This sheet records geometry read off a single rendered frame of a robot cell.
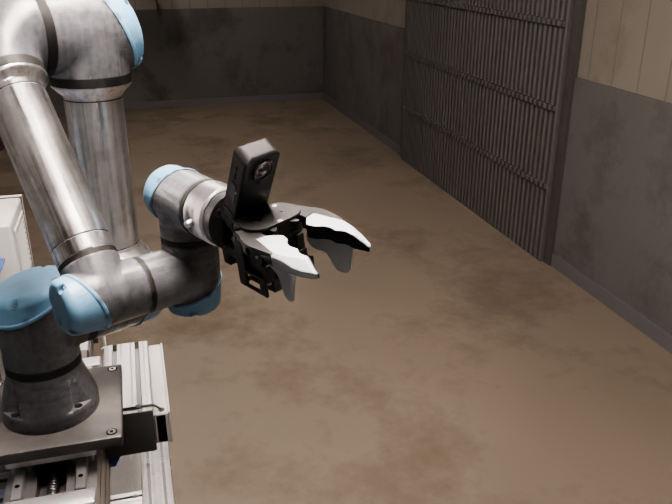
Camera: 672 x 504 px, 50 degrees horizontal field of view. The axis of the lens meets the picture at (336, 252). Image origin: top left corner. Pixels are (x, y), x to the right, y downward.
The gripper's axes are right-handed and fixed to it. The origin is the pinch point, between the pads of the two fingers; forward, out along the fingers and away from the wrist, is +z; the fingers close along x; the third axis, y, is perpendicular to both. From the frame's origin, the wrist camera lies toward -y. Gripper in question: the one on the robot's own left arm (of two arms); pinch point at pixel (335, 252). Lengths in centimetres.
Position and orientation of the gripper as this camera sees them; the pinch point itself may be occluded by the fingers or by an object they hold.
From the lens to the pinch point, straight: 72.8
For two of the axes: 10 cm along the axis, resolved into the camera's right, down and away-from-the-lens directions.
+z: 6.6, 2.9, -6.9
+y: 1.0, 8.8, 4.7
